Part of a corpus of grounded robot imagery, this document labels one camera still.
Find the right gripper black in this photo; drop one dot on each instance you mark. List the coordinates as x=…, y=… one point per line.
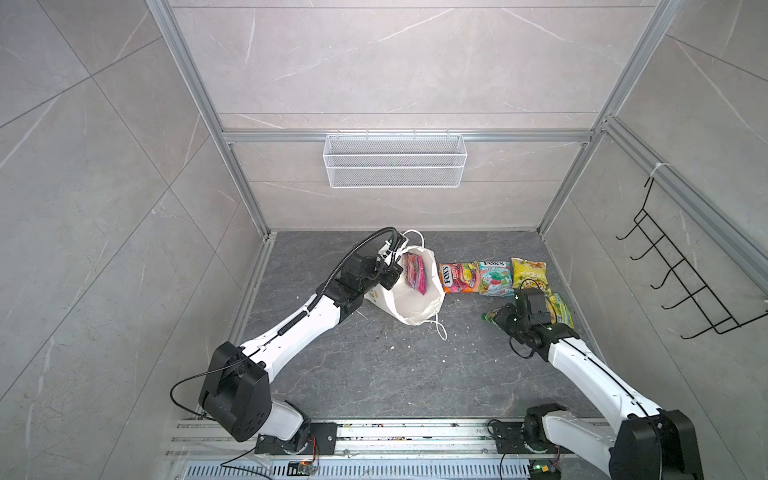
x=504, y=313

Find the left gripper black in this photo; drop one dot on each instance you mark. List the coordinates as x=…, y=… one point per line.
x=392, y=273

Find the magenta snack packet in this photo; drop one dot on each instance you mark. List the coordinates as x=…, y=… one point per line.
x=415, y=271

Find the white floral paper bag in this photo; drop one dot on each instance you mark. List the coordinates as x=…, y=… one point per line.
x=419, y=304

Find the yellow green snack packet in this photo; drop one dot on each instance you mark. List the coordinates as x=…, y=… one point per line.
x=528, y=274

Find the teal mint candy packet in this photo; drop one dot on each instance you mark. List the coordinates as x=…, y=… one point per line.
x=496, y=278

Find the yellow orange snack packet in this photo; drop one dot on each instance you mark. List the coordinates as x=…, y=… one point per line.
x=459, y=277

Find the yellow lemon candy packet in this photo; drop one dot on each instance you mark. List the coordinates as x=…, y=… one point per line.
x=491, y=317

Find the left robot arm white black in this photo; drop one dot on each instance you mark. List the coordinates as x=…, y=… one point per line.
x=236, y=390

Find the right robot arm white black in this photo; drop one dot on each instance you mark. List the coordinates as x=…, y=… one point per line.
x=641, y=440

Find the green circuit board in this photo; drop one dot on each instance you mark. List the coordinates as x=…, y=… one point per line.
x=543, y=470

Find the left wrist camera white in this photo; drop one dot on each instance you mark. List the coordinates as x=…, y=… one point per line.
x=393, y=250

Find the white wire mesh basket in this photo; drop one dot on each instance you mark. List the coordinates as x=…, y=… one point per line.
x=392, y=161

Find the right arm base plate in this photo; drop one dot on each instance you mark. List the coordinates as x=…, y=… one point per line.
x=508, y=437

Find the black wire hook rack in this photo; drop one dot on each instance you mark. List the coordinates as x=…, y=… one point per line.
x=695, y=289

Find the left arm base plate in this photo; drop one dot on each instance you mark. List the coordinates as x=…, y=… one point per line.
x=316, y=437

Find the aluminium front rail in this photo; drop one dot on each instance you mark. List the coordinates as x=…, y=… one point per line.
x=408, y=438

